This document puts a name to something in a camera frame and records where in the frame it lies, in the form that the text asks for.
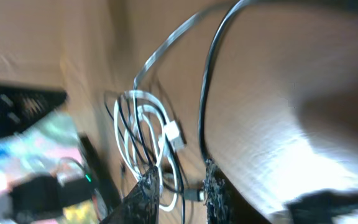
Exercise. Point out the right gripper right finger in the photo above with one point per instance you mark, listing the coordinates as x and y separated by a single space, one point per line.
224 203

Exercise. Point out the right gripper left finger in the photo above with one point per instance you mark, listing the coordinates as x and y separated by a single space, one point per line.
141 205

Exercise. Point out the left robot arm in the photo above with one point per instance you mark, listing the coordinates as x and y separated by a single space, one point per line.
46 165

